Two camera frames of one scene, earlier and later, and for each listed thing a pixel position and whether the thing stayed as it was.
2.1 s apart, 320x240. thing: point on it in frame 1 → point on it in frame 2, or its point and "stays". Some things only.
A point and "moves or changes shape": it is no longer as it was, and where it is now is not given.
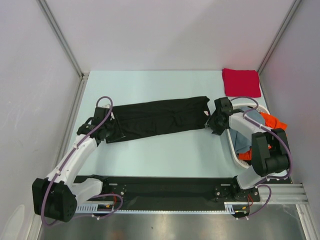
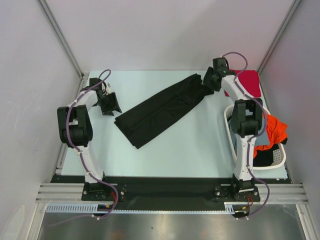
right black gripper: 212,122 → 208,81
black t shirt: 144,119 moves or changes shape
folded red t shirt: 241,83 stays
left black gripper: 118,133 → 113,105
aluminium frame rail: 281,194 stays
